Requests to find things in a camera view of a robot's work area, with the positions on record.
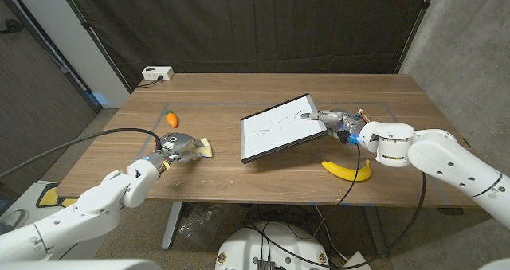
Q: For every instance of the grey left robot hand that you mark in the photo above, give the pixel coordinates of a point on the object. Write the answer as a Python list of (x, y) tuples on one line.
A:
[(177, 144)]

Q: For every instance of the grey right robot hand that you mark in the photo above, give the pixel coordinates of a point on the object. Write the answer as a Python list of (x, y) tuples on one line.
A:
[(342, 122)]

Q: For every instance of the pale yellow sponge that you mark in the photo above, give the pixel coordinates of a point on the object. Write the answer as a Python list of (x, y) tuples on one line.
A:
[(207, 148)]

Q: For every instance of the small framed whiteboard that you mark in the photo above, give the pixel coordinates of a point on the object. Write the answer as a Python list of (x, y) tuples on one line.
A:
[(279, 128)]

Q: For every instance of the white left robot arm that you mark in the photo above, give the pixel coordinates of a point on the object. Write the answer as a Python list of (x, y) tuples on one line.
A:
[(99, 198)]

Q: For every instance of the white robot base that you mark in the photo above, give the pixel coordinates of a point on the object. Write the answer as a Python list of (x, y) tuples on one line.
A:
[(275, 242)]

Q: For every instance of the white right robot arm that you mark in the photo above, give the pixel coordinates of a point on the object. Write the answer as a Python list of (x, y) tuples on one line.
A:
[(438, 158)]

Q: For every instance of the orange toy carrot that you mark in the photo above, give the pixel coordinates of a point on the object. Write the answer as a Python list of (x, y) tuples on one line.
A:
[(172, 120)]

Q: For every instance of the yellow toy banana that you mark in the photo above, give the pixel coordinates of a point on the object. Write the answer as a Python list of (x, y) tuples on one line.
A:
[(344, 172)]

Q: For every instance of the white power strip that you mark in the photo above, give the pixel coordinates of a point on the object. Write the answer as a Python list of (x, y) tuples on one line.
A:
[(157, 72)]

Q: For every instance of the white table leg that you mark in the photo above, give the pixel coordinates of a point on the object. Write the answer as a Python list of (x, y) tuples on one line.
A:
[(171, 226)]

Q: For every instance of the clear plastic bag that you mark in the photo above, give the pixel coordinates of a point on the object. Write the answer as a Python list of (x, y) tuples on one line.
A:
[(203, 222)]

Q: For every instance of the grey table leg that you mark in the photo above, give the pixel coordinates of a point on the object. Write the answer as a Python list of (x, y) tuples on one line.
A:
[(374, 230)]

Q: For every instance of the backdrop stand pole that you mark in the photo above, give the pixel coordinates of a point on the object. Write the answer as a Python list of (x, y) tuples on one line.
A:
[(416, 27), (93, 37)]

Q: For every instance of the black backdrop curtain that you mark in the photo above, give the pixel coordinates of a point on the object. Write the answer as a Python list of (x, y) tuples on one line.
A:
[(255, 23)]

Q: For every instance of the white and yellow floor platform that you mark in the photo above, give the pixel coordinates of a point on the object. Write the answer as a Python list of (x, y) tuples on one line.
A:
[(52, 198)]

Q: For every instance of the dark table foot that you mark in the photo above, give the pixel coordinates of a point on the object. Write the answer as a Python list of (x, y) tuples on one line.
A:
[(451, 211)]

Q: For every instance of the white floor box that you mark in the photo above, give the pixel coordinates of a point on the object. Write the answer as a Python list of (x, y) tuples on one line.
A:
[(356, 264)]

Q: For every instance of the white robot torso edge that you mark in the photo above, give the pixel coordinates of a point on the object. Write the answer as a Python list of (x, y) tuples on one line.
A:
[(79, 265)]

